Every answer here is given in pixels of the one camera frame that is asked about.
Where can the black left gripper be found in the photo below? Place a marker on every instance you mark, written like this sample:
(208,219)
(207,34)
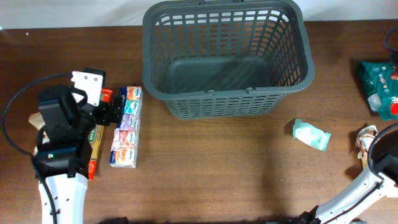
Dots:
(106,116)

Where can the white brown snack packet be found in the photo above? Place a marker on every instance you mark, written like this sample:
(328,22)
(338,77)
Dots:
(363,141)

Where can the green Nescafe coffee bag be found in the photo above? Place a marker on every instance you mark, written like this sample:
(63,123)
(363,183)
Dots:
(379,84)

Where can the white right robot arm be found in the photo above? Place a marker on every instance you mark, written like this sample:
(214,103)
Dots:
(378,179)

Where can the tan packet under left arm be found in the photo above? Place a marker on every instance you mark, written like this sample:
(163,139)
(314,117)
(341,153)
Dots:
(37,121)

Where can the spaghetti pasta packet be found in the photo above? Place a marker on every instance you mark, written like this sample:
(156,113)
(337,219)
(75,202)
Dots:
(95,137)

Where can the colourful tissue multipack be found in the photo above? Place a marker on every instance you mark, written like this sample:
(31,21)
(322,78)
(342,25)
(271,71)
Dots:
(126,135)

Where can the dark grey plastic basket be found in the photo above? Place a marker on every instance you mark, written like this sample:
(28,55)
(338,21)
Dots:
(207,59)

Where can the mint green wipes packet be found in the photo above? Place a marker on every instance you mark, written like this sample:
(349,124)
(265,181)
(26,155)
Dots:
(310,135)

